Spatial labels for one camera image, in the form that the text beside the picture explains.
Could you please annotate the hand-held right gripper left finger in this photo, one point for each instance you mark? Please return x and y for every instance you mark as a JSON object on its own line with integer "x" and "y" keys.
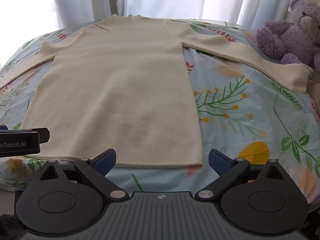
{"x": 108, "y": 159}

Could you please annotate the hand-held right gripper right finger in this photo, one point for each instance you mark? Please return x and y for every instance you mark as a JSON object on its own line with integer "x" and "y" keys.
{"x": 220, "y": 160}

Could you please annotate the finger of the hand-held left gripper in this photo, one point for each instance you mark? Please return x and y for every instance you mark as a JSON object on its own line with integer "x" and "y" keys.
{"x": 43, "y": 135}

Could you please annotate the cream knit sweater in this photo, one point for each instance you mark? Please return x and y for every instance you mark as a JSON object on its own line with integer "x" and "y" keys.
{"x": 112, "y": 92}

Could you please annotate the floral bed sheet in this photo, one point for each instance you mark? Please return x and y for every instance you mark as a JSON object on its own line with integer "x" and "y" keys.
{"x": 237, "y": 105}

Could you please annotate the dark fuzzy rug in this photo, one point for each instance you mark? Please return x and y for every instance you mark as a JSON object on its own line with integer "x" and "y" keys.
{"x": 8, "y": 227}

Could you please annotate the purple teddy bear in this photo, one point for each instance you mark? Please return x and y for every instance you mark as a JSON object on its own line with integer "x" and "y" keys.
{"x": 295, "y": 35}

